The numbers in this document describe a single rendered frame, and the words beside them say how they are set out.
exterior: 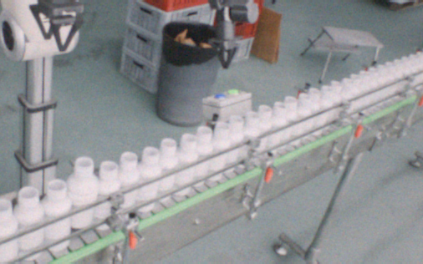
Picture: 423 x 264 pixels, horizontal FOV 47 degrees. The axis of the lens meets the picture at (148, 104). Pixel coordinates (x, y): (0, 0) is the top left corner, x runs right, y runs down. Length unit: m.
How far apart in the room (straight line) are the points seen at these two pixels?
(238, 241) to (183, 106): 1.05
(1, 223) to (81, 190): 0.17
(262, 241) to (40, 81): 1.55
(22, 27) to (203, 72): 1.84
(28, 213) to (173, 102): 2.36
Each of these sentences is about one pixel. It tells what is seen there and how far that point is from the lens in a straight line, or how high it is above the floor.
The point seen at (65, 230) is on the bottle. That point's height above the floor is 1.06.
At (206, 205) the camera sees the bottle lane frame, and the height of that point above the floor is 0.96.
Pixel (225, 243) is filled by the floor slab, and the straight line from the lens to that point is 2.59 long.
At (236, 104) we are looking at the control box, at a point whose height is 1.10.
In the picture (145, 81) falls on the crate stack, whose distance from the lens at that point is 3.72.
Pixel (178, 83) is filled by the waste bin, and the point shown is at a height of 0.35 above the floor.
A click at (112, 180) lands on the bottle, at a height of 1.14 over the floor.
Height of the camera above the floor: 1.82
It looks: 31 degrees down
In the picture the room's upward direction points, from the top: 9 degrees clockwise
